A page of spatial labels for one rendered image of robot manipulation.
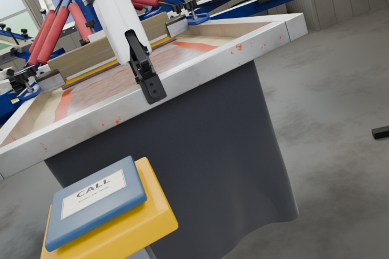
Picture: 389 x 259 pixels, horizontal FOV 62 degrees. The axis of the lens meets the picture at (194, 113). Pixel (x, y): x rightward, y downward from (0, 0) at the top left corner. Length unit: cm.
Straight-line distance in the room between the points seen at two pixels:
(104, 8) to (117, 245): 30
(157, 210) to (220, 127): 38
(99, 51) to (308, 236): 113
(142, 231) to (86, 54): 82
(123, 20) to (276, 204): 57
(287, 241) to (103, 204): 128
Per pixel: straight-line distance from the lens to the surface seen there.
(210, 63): 54
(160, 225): 32
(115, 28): 47
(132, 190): 33
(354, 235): 154
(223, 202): 75
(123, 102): 51
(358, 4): 468
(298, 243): 154
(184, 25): 111
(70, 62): 109
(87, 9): 190
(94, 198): 36
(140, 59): 46
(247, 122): 69
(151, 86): 50
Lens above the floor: 113
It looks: 21 degrees down
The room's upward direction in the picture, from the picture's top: 22 degrees counter-clockwise
